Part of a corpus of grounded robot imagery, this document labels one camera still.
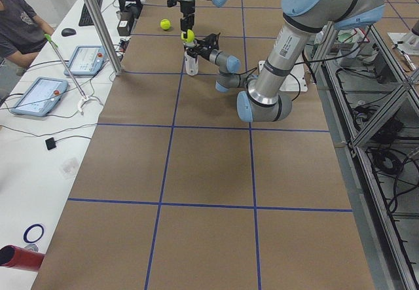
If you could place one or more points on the red cylinder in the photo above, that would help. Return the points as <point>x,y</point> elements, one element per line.
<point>22,259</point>

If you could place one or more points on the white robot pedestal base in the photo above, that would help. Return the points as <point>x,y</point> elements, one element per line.
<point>295,81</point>

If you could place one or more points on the reacher grabber tool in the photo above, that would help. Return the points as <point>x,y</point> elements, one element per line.
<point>84,98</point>

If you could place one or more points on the plain yellow tennis ball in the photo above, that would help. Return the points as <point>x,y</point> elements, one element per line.
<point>165,24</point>

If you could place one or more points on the teach pendant near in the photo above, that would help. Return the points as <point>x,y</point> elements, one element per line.
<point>41,97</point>

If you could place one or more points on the black computer mouse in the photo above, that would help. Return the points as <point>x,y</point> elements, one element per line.
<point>66,32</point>

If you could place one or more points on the seated person grey shirt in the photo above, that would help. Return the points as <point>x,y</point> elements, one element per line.
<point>22,32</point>

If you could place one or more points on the aluminium frame post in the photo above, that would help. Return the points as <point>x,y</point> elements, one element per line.
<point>104,35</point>

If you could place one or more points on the black box with label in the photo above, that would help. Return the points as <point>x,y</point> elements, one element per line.
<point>125,24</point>

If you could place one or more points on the teach pendant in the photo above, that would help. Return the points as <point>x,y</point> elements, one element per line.
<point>41,97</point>
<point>86,60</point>

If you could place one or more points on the tennis ball with Wilson logo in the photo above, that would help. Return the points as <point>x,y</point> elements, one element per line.
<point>188,36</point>

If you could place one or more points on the clear tennis ball can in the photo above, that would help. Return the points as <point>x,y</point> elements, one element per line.
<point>191,64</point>

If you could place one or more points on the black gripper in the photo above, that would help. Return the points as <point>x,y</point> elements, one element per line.
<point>205,54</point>
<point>186,10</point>

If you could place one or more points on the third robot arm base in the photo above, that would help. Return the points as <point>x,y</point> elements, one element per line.
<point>406,43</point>

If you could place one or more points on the small black square device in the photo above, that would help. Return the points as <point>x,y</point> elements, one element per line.
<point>50,143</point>

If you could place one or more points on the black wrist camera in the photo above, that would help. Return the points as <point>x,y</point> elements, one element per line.
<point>172,3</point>

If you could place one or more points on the teach pendant far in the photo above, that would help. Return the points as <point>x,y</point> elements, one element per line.
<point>86,60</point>

